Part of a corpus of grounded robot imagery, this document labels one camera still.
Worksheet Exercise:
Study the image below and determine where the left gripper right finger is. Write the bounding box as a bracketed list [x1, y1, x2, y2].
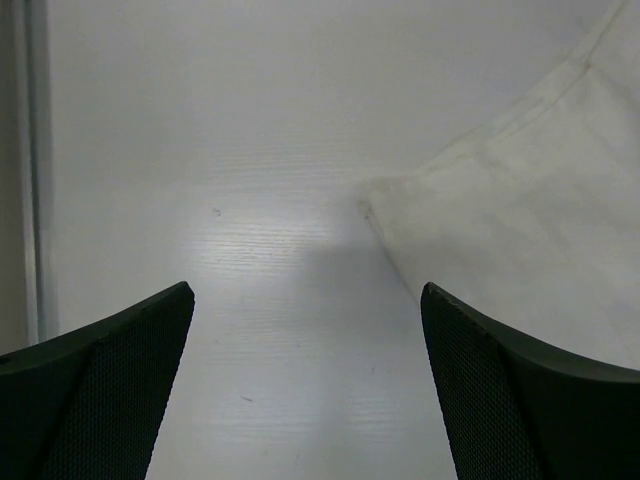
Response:
[421, 283, 639, 479]

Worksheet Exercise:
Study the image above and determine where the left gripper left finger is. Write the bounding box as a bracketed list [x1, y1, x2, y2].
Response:
[1, 282, 195, 479]

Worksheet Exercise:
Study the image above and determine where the white pleated skirt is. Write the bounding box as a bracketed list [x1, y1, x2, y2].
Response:
[365, 1, 639, 368]

